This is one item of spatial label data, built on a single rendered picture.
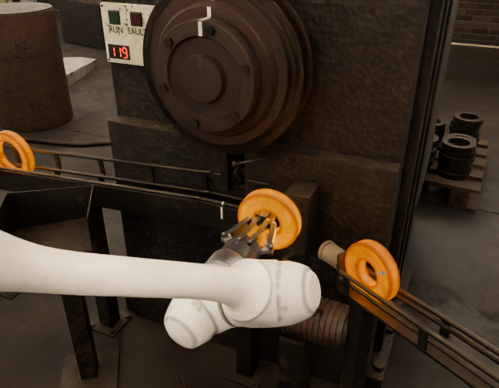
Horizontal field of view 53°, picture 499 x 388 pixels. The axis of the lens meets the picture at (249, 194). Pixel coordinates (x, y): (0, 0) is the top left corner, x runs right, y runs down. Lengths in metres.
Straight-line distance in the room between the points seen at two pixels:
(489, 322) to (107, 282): 1.86
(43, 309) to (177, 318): 1.50
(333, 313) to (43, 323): 1.31
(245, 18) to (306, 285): 0.69
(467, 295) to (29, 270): 2.04
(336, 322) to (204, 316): 0.57
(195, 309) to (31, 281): 0.30
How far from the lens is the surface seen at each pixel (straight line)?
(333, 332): 1.40
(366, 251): 1.23
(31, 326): 2.29
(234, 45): 1.21
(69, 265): 0.72
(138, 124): 1.69
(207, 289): 0.75
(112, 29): 1.67
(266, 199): 1.16
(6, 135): 2.01
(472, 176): 3.18
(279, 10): 1.24
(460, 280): 2.53
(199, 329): 0.90
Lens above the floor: 1.47
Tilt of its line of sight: 29 degrees down
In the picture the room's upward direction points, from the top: straight up
